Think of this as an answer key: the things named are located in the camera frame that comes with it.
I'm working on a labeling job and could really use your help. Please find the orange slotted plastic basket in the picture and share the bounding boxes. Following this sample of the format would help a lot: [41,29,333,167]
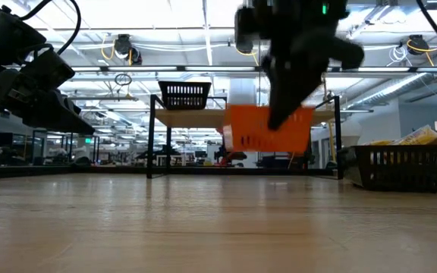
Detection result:
[222,104,315,153]

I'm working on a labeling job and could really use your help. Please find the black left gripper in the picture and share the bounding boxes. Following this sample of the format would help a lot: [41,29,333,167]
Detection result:
[0,48,96,137]

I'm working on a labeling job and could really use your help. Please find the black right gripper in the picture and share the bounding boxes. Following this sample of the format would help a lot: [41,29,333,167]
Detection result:
[234,5,366,132]

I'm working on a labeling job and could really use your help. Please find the black ceiling cable reel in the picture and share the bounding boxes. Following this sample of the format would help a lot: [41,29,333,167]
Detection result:
[113,33,143,66]
[406,34,429,57]
[235,39,255,55]

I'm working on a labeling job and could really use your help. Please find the wooden shelf riser black legs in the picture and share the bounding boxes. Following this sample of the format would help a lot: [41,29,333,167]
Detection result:
[146,93,344,180]

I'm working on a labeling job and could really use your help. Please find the black aluminium rig frame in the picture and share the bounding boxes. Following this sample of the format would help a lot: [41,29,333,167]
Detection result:
[0,163,341,180]

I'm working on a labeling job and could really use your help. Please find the yellow snack pack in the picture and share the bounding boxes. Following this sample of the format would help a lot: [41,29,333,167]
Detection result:
[362,124,437,146]

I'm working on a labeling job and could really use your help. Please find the black slotted plastic basket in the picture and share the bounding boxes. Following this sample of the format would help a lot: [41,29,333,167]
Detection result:
[338,144,437,193]
[158,80,212,111]

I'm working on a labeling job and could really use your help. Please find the white round column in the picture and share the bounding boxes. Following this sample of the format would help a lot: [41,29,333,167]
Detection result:
[228,77,259,111]

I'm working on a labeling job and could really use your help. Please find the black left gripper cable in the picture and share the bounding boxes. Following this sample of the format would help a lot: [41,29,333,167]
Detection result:
[0,0,82,58]

